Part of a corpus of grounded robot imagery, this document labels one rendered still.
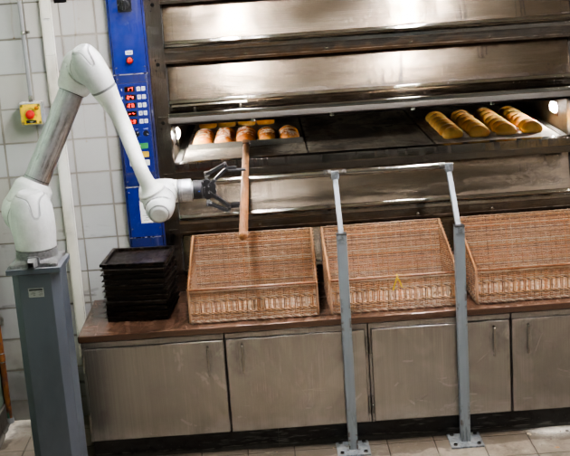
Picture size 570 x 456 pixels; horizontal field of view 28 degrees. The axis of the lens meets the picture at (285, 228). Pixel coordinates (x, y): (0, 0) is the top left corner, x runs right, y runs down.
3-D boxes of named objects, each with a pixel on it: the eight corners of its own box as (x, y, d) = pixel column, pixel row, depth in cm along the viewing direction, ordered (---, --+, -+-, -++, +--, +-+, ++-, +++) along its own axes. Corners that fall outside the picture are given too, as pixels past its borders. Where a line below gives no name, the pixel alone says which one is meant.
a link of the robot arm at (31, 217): (18, 255, 419) (11, 196, 414) (10, 244, 435) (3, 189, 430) (61, 248, 425) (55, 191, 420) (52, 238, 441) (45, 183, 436)
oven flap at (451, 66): (170, 107, 505) (166, 62, 507) (570, 79, 507) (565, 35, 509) (169, 105, 501) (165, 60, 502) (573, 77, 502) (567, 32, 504)
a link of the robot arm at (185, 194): (180, 199, 454) (194, 198, 454) (178, 204, 445) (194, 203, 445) (177, 177, 452) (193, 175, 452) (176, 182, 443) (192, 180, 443)
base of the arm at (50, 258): (6, 272, 418) (4, 258, 416) (19, 257, 439) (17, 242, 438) (55, 269, 418) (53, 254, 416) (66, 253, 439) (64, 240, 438)
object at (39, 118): (23, 124, 506) (21, 101, 503) (46, 122, 506) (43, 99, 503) (20, 126, 498) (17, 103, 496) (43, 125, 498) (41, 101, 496)
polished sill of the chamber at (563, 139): (175, 170, 518) (175, 162, 517) (567, 143, 520) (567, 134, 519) (175, 173, 513) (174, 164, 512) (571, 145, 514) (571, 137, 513)
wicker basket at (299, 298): (194, 291, 524) (190, 233, 518) (317, 283, 524) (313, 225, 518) (187, 326, 477) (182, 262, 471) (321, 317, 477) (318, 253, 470)
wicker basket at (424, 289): (321, 283, 524) (318, 225, 518) (442, 274, 525) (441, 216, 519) (328, 316, 477) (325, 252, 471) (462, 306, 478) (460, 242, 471)
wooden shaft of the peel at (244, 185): (248, 241, 371) (247, 232, 371) (239, 242, 371) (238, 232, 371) (249, 148, 537) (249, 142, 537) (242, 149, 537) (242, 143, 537)
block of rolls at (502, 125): (423, 121, 586) (423, 110, 584) (516, 114, 586) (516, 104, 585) (442, 139, 527) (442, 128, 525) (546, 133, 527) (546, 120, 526)
